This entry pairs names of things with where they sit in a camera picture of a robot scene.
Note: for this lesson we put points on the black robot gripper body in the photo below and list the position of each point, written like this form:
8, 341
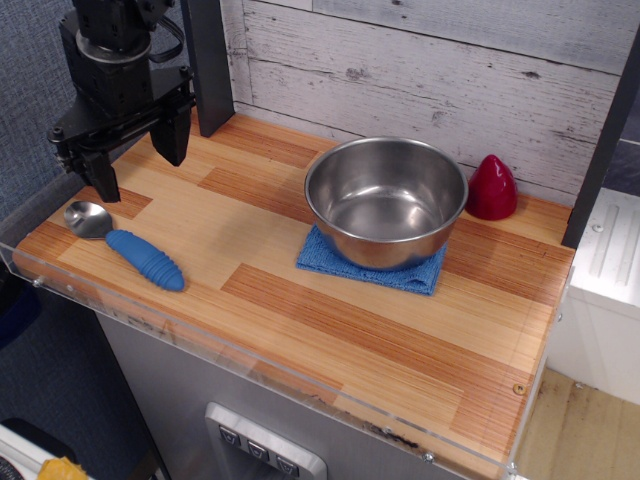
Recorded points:
118, 98

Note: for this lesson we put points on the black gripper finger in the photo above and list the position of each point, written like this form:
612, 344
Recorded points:
98, 173
170, 137

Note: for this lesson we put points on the stainless steel pot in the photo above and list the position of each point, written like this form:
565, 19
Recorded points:
385, 203

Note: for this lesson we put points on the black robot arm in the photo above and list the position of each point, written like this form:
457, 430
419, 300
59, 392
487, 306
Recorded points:
129, 28

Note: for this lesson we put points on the blue folded cloth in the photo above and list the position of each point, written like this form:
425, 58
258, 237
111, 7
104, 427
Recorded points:
316, 256

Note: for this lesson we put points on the clear acrylic edge guard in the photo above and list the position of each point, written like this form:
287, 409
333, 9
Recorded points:
447, 378

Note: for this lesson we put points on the stainless steel cabinet front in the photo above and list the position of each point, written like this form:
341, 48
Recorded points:
172, 388

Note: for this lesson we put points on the yellow object bottom left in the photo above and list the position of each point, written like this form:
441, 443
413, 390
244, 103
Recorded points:
61, 469

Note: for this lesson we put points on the silver dispenser control panel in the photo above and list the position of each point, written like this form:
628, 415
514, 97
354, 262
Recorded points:
262, 444

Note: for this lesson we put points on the red cone-shaped toy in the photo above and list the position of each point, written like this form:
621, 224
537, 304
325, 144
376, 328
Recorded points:
493, 193

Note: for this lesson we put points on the white cabinet at right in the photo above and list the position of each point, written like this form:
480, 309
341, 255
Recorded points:
595, 340

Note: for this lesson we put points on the blue handled metal spoon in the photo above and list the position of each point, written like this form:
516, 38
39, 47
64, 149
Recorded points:
91, 221

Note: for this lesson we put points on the dark grey left post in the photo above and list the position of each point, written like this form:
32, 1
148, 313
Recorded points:
206, 43

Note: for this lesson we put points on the dark grey post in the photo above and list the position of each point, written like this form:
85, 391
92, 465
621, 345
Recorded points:
614, 124
206, 43

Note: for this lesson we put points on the dark grey right post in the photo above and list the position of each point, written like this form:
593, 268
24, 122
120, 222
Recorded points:
614, 124

